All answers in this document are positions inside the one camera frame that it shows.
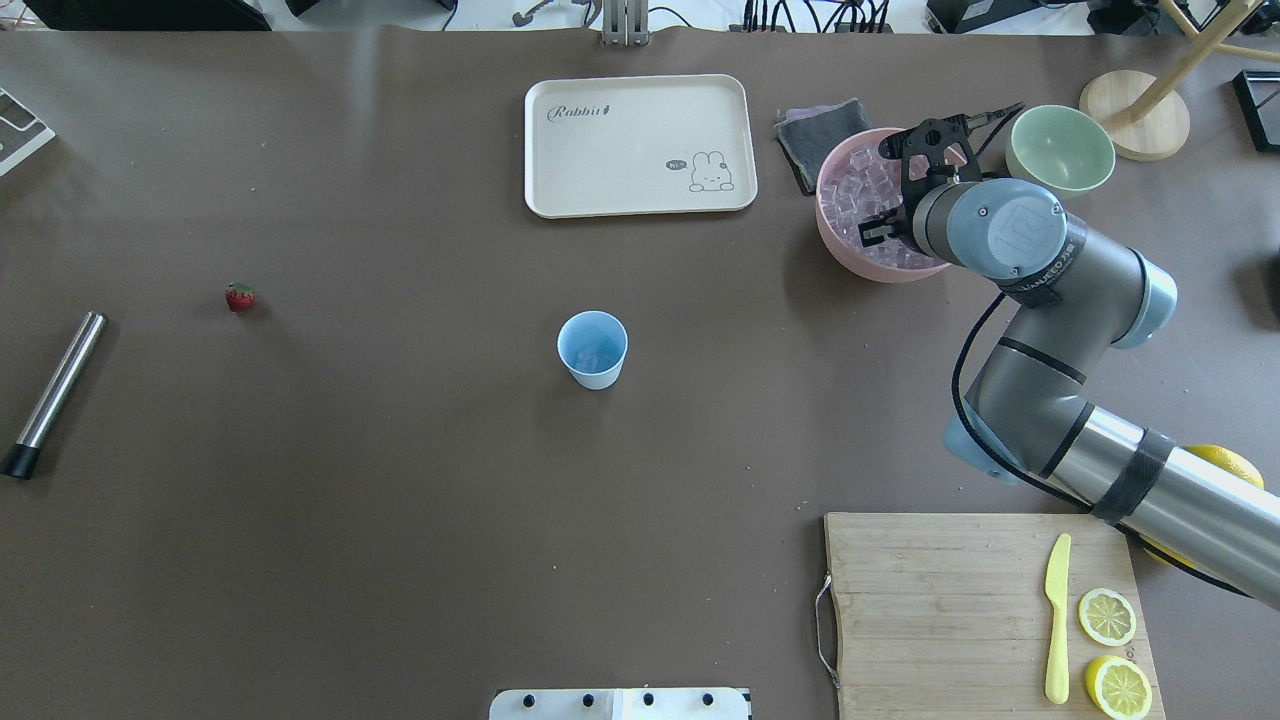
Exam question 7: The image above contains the wooden mug tree stand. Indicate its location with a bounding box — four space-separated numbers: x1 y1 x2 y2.
1079 1 1277 161

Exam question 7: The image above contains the green bowl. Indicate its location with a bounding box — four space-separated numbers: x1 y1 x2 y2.
1005 105 1116 199

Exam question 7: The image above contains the yellow plastic knife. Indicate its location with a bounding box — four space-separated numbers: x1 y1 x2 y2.
1043 533 1073 705

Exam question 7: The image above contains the pink bowl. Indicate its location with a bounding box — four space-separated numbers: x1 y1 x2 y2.
815 127 951 284

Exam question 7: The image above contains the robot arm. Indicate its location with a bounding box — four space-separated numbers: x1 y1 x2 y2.
859 108 1279 606

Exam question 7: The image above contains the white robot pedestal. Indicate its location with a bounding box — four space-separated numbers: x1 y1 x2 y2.
488 687 753 719

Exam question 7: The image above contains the steel muddler black tip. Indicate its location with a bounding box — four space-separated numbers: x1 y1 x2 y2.
1 313 108 480

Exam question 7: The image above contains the red strawberry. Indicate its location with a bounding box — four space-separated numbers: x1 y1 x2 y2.
224 282 257 314

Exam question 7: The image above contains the lemon slice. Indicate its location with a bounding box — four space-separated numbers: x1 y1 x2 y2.
1076 587 1139 647

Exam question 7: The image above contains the grey folded cloth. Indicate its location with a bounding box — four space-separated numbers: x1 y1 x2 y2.
774 97 870 196

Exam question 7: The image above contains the lemon half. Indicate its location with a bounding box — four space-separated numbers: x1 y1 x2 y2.
1084 655 1155 719

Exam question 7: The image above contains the light blue cup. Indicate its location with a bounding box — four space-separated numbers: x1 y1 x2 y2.
557 310 628 391

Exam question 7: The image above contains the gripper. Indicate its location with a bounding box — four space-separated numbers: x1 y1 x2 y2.
860 102 1025 247

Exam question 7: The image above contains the cream rabbit tray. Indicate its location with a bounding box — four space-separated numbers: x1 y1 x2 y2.
524 74 758 219

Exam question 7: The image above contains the clear ice cubes pile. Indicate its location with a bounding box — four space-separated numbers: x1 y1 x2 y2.
822 146 946 269

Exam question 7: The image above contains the whole lemon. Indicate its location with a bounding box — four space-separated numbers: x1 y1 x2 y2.
1181 445 1265 489

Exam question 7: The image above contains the wooden cutting board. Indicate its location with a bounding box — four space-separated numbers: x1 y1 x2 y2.
823 512 1140 719

